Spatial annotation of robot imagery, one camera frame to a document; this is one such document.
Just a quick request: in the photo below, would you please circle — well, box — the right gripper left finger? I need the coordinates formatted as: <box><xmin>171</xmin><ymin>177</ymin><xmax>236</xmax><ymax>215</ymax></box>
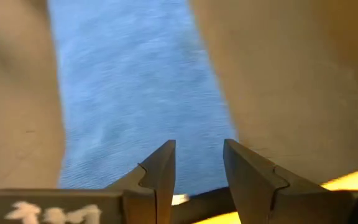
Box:
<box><xmin>103</xmin><ymin>139</ymin><xmax>177</xmax><ymax>224</ymax></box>

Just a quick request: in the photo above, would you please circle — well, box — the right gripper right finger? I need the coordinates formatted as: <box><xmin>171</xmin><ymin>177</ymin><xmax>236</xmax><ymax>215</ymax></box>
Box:
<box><xmin>223</xmin><ymin>138</ymin><xmax>354</xmax><ymax>224</ymax></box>

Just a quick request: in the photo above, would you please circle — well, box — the blue microfiber towel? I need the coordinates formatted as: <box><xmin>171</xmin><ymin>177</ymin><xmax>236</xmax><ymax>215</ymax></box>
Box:
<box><xmin>47</xmin><ymin>0</ymin><xmax>239</xmax><ymax>197</ymax></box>

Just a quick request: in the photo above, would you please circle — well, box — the orange microfiber towel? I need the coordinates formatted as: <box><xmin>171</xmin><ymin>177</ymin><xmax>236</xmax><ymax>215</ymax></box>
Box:
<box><xmin>170</xmin><ymin>164</ymin><xmax>358</xmax><ymax>224</ymax></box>

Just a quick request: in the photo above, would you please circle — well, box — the tan plastic basket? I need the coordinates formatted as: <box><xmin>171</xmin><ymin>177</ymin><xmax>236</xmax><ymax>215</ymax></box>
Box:
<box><xmin>0</xmin><ymin>0</ymin><xmax>358</xmax><ymax>192</ymax></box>

